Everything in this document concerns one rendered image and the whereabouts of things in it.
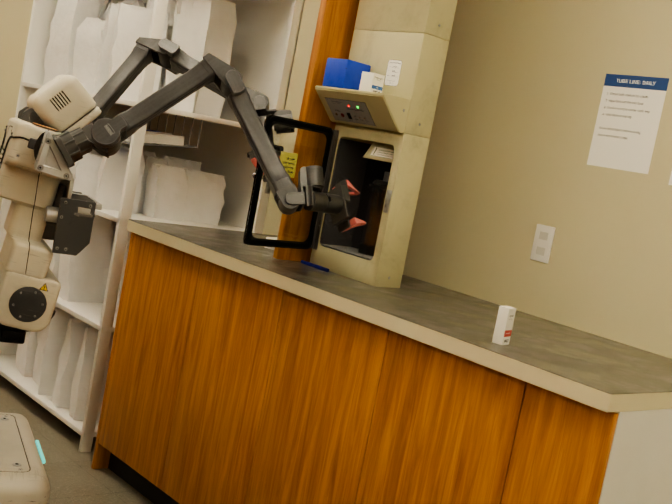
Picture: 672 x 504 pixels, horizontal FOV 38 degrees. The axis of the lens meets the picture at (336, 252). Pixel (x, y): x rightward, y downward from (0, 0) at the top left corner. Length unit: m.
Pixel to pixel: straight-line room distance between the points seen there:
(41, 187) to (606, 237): 1.64
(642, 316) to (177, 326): 1.49
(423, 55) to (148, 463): 1.64
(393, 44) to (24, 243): 1.24
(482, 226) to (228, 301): 0.87
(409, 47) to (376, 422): 1.13
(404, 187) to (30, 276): 1.13
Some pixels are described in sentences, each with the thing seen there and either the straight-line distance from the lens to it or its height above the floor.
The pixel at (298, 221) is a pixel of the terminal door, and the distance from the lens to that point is 3.10.
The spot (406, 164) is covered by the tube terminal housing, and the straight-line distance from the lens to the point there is 2.96.
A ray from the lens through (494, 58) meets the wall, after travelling 3.34.
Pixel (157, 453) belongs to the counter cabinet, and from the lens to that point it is 3.41.
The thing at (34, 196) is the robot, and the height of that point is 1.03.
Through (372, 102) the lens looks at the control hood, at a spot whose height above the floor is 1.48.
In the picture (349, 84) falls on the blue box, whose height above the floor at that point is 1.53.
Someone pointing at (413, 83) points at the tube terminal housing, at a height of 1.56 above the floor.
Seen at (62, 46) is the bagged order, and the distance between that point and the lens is 4.46.
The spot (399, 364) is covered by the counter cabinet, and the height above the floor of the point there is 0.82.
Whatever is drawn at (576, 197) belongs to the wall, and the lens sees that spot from 3.04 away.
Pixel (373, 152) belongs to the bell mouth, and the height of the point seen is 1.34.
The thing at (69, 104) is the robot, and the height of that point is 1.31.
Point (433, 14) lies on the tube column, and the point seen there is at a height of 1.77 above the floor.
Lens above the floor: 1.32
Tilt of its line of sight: 6 degrees down
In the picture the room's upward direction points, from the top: 11 degrees clockwise
